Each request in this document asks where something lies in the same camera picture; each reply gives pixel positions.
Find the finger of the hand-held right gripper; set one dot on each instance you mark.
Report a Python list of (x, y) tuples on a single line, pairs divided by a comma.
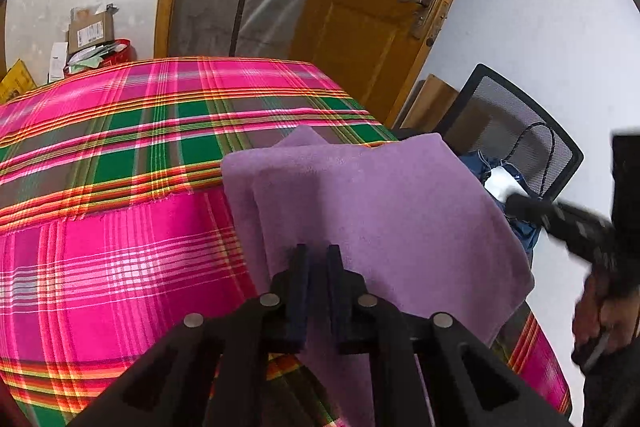
[(530, 208)]

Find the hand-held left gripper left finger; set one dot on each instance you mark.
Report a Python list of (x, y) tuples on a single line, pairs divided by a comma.
[(301, 302)]

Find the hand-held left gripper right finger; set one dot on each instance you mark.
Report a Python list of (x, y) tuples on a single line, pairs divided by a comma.
[(334, 302)]

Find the purple fleece garment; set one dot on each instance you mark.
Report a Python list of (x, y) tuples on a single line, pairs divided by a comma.
[(375, 207)]

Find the person's right forearm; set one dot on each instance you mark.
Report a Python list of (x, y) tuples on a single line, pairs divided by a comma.
[(612, 392)]

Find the person's right hand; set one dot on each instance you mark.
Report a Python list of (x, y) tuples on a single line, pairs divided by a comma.
[(625, 317)]

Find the blue denim bag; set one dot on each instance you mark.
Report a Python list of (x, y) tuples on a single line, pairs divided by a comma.
[(525, 237)]

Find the white crumpled cloth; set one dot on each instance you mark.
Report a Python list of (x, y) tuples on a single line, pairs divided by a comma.
[(500, 182)]

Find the black mesh office chair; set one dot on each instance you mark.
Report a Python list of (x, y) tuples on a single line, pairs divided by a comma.
[(525, 117)]

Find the brown leaning board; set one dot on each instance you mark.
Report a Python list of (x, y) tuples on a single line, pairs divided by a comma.
[(432, 102)]

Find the pink plaid blanket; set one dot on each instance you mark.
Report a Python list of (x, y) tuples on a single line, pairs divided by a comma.
[(125, 257)]

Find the wooden door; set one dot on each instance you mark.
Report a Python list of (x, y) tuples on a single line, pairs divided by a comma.
[(380, 7)]

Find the red container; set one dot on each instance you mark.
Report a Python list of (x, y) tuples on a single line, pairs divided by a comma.
[(120, 54)]

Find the brown cardboard box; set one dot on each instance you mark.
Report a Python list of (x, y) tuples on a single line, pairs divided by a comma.
[(92, 32)]

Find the small white box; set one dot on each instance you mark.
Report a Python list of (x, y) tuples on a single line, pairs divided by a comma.
[(57, 62)]

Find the yellow printed bag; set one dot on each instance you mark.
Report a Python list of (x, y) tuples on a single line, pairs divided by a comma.
[(17, 82)]

